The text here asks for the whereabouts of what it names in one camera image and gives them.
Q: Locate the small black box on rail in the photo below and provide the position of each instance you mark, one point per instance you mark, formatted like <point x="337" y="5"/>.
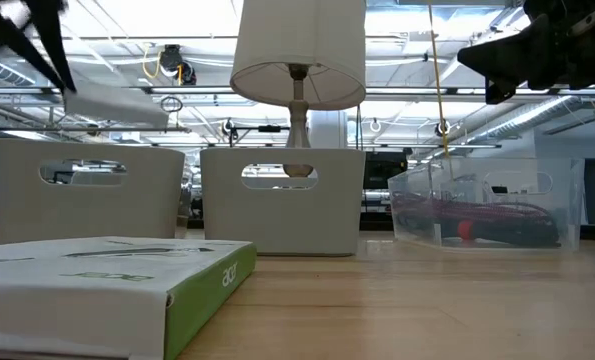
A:
<point x="269" y="129"/>

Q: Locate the white green acer box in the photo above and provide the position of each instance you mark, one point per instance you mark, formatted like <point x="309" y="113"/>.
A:
<point x="67" y="305"/>

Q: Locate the grey ceiling pipe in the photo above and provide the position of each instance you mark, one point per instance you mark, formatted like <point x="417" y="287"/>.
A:
<point x="27" y="129"/>

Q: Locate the long ceiling light strip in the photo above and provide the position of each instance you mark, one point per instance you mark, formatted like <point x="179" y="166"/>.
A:
<point x="402" y="91"/>

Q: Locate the clear plastic bin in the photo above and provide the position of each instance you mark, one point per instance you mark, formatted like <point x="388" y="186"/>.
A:
<point x="567" y="200"/>

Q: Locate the black background monitor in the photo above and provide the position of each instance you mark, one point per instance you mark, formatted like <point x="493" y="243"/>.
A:
<point x="387" y="170"/>

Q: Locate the white switching power adapter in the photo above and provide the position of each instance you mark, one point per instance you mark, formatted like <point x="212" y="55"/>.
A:
<point x="117" y="106"/>

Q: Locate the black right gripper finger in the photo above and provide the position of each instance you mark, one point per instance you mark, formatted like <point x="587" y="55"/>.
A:
<point x="512" y="47"/>
<point x="527" y="67"/>

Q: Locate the white shade table lamp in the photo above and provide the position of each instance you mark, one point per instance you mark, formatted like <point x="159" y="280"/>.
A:
<point x="297" y="40"/>

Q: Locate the silver ventilation duct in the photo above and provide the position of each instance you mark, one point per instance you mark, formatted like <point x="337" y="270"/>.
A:
<point x="527" y="117"/>

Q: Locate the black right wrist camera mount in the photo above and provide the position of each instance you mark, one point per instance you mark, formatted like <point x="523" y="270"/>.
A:
<point x="497" y="92"/>

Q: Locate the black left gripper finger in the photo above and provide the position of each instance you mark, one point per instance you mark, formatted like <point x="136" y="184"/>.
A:
<point x="24" y="50"/>
<point x="54" y="35"/>

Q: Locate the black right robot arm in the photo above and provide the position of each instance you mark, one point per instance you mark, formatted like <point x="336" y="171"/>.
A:
<point x="572" y="7"/>

